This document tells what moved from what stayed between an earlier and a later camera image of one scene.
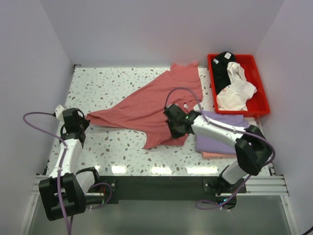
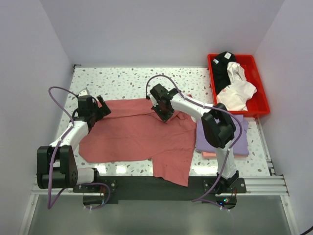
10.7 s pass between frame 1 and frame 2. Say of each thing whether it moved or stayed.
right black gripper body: moved
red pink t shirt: moved
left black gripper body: moved
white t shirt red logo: stayed
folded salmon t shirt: stayed
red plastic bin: stayed
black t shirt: stayed
